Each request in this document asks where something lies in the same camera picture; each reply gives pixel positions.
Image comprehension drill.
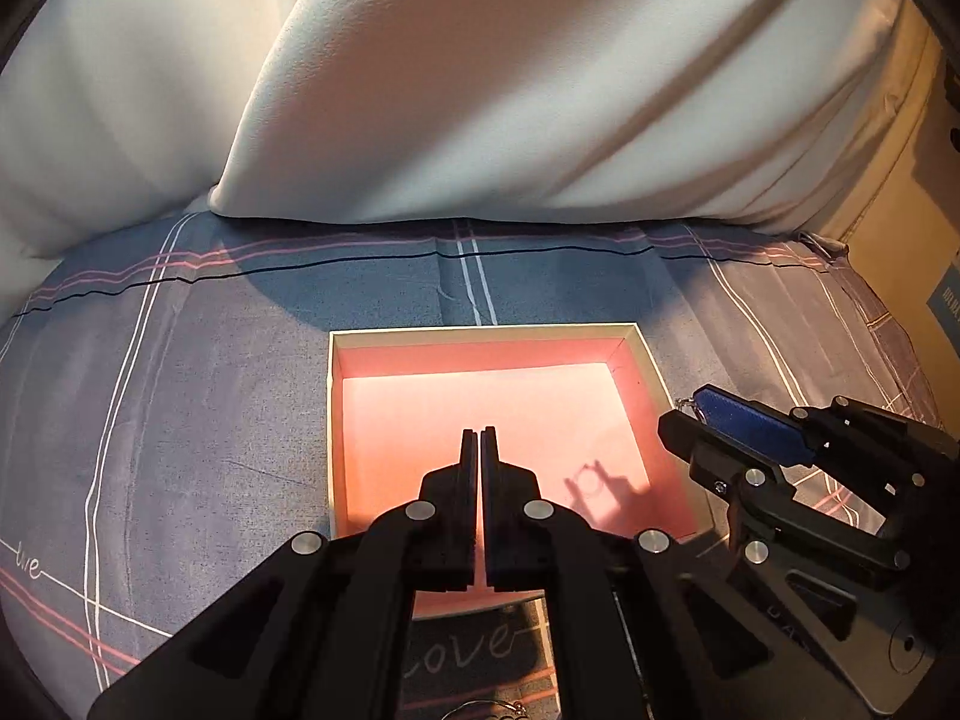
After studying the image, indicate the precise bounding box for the grey plaid bed sheet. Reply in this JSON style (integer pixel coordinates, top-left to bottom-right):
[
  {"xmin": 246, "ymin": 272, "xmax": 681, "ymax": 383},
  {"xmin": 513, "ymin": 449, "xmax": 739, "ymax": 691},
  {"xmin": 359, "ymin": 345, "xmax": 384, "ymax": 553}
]
[{"xmin": 2, "ymin": 213, "xmax": 947, "ymax": 718}]

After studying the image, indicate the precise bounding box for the white pillow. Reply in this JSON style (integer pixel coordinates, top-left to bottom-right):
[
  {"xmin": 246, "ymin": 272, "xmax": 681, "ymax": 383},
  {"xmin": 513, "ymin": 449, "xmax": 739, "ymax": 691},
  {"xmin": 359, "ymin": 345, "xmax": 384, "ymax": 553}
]
[
  {"xmin": 2, "ymin": 0, "xmax": 296, "ymax": 316},
  {"xmin": 212, "ymin": 0, "xmax": 903, "ymax": 231}
]

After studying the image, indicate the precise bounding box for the white pillow left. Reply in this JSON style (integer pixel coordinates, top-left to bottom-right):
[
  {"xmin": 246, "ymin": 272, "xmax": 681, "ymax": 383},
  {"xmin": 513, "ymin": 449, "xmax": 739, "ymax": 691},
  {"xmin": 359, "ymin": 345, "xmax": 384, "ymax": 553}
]
[{"xmin": 2, "ymin": 0, "xmax": 296, "ymax": 316}]

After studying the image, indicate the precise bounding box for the teal box pink interior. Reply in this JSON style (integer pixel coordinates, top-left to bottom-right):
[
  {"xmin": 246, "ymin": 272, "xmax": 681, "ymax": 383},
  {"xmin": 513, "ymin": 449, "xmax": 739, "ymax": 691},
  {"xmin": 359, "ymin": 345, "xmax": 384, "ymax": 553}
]
[{"xmin": 323, "ymin": 322, "xmax": 715, "ymax": 620}]

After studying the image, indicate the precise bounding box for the white pillow right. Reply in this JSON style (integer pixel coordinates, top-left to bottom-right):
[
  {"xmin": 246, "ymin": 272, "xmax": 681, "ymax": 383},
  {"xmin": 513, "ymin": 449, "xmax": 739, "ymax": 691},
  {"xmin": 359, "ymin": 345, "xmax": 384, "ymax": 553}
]
[{"xmin": 212, "ymin": 0, "xmax": 903, "ymax": 231}]

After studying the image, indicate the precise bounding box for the gold chain necklace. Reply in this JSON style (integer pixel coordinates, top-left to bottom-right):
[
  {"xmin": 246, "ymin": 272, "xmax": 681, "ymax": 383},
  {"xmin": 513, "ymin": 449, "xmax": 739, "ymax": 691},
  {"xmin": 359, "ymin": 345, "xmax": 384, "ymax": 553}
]
[{"xmin": 440, "ymin": 697, "xmax": 531, "ymax": 720}]

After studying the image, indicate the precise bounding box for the beige cardboard box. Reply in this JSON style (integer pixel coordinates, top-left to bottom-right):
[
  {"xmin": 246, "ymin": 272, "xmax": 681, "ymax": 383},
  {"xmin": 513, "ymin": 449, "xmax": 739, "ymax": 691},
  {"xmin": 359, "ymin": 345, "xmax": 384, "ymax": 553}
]
[{"xmin": 817, "ymin": 2, "xmax": 958, "ymax": 434}]

